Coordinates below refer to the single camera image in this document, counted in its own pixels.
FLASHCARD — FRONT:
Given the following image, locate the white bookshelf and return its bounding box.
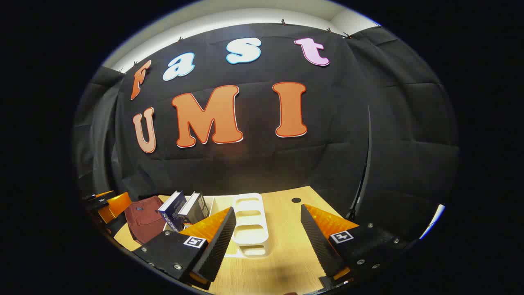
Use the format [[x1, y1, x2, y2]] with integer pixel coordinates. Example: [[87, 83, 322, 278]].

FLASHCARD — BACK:
[[164, 193, 269, 259]]

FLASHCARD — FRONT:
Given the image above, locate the black backdrop cloth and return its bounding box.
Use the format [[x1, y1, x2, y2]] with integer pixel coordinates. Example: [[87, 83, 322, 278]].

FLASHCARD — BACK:
[[74, 23, 459, 242]]

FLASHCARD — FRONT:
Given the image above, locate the blue cover book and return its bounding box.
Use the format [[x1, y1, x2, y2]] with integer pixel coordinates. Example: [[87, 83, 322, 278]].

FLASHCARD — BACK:
[[158, 191, 187, 233]]

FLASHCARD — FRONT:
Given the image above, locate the portrait cover book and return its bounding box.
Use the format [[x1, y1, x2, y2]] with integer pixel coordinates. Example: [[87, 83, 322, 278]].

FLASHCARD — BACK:
[[178, 192, 210, 225]]

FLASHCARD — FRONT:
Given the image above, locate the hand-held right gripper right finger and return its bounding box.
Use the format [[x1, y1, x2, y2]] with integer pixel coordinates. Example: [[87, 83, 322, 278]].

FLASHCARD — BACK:
[[300, 204, 410, 287]]

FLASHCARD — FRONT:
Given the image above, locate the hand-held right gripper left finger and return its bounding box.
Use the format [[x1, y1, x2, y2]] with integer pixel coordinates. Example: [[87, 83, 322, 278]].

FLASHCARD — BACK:
[[133, 206, 237, 287]]

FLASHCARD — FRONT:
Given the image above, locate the maroon schoolbag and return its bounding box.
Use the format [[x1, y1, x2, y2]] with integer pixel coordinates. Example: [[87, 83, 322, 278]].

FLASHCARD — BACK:
[[124, 195, 166, 245]]

